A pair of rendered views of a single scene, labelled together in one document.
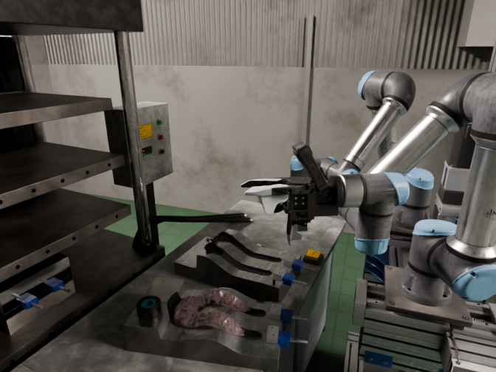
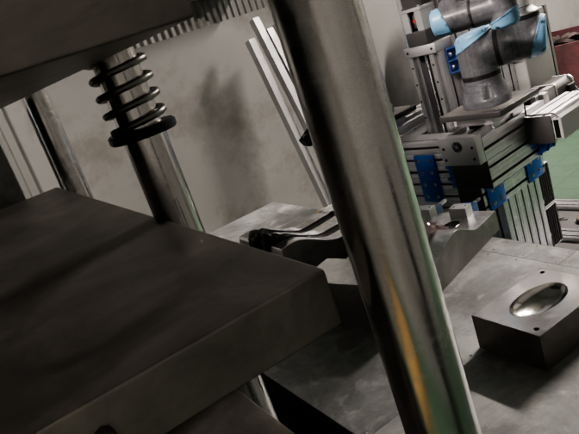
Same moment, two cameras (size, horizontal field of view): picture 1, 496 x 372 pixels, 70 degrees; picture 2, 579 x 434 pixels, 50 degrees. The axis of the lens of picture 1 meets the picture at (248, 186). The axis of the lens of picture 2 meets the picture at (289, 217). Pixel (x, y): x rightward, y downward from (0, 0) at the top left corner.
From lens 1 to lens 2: 149 cm
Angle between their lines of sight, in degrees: 50
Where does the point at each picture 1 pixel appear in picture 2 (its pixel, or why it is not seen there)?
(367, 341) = (494, 174)
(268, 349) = (478, 215)
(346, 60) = not seen: hidden behind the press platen
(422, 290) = (500, 89)
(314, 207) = not seen: outside the picture
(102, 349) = not seen: hidden behind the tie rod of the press
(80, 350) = (374, 378)
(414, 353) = (519, 158)
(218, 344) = (461, 232)
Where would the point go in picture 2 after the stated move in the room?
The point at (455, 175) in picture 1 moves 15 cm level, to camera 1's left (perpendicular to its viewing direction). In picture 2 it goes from (424, 12) to (408, 20)
